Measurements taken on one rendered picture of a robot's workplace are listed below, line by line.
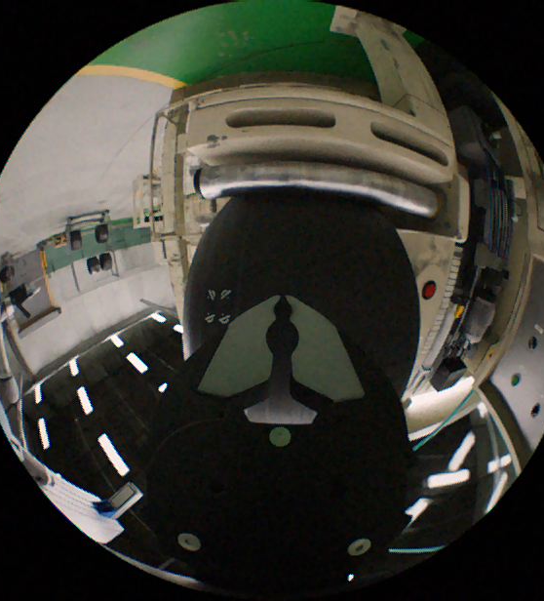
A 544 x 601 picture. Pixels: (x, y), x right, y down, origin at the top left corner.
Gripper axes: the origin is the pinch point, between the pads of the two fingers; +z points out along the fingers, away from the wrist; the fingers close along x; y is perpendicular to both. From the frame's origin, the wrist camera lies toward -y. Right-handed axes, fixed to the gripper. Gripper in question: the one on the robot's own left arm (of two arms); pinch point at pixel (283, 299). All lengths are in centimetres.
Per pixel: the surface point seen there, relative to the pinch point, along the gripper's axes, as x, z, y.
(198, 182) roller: -10.5, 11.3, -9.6
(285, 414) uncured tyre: 0.6, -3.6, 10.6
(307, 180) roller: 2.6, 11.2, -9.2
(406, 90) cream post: 26, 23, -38
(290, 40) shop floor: 3, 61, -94
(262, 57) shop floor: -10, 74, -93
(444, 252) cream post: 34.2, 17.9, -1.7
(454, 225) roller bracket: 23.2, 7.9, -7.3
